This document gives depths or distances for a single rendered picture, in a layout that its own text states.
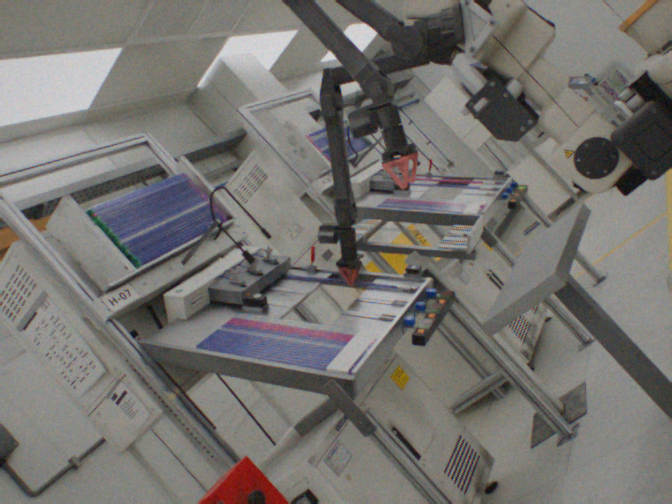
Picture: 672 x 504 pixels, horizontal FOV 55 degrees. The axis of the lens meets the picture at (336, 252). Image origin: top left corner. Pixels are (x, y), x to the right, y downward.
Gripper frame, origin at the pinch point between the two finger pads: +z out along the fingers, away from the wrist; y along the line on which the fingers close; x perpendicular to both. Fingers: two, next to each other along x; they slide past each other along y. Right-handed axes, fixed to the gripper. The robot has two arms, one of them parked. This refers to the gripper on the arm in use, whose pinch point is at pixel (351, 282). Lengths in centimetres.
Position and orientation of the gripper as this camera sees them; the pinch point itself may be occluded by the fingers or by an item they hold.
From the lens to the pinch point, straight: 227.3
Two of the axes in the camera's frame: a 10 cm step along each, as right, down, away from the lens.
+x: 9.1, 0.7, -4.2
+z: 0.9, 9.4, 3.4
